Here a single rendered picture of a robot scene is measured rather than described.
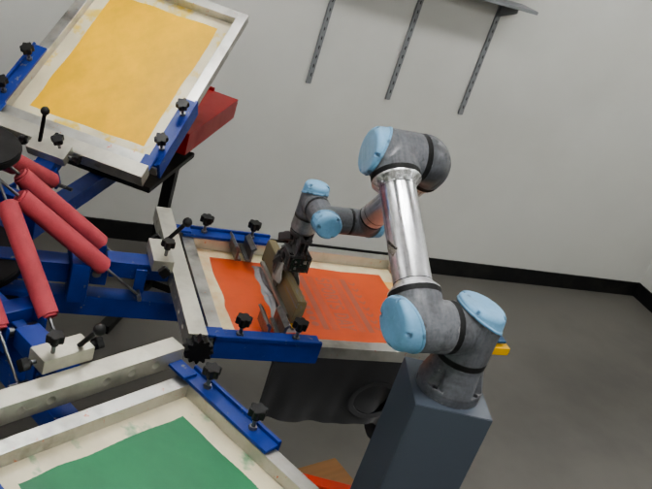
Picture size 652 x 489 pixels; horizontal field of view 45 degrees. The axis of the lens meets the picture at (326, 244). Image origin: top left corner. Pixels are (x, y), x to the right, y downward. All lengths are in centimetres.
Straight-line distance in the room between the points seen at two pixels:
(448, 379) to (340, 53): 284
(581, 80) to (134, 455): 393
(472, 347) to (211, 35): 174
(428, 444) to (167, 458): 57
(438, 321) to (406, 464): 37
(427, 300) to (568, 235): 401
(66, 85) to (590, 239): 389
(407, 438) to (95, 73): 172
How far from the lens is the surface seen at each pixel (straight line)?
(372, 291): 265
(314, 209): 217
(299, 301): 225
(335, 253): 272
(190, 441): 184
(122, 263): 224
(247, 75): 426
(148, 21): 309
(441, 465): 187
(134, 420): 186
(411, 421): 178
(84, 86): 288
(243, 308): 233
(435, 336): 165
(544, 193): 534
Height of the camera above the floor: 216
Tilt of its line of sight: 25 degrees down
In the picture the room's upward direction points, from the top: 18 degrees clockwise
